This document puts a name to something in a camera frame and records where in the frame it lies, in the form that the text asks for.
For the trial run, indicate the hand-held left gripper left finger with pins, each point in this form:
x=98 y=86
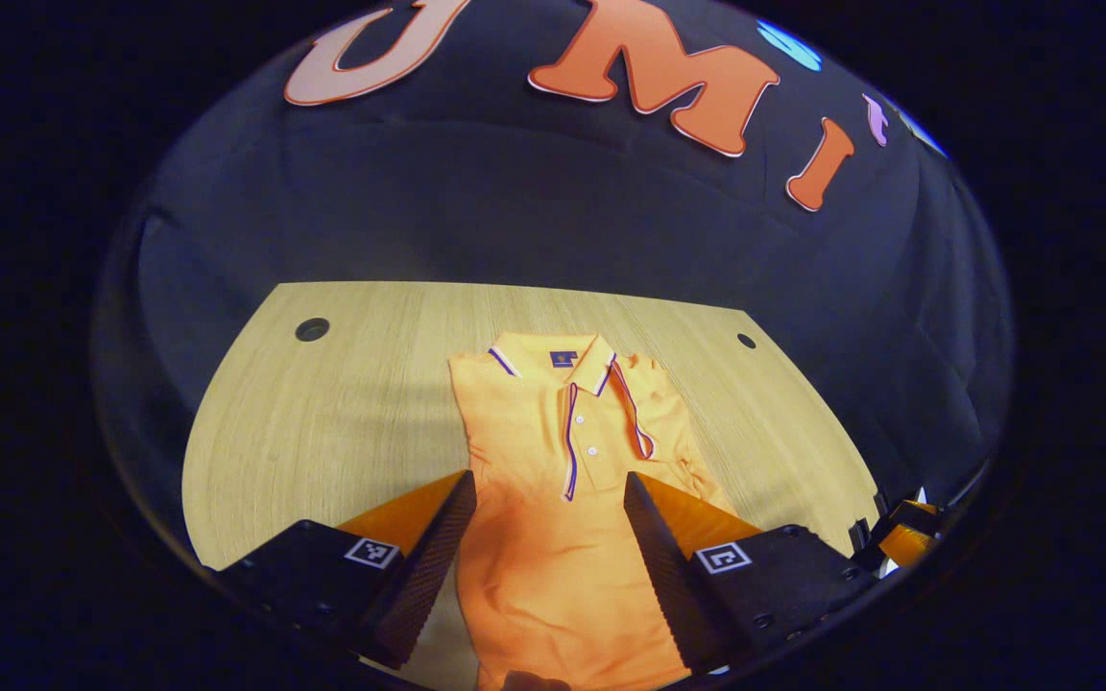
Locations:
x=428 y=566

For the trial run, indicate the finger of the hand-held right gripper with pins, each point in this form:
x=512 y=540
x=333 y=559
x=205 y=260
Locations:
x=908 y=544
x=920 y=506

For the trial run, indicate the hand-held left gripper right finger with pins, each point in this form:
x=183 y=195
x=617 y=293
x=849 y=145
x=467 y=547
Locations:
x=668 y=576

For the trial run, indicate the orange polo T-shirt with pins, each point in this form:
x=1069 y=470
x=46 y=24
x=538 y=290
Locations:
x=553 y=566

